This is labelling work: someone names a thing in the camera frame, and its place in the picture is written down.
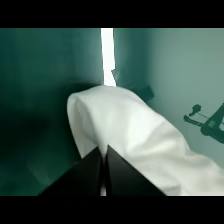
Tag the white T-shirt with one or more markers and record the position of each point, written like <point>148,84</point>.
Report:
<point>140,133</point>

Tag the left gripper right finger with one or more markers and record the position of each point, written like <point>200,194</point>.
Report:
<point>128,176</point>

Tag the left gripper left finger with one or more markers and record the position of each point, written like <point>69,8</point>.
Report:
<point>85,176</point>

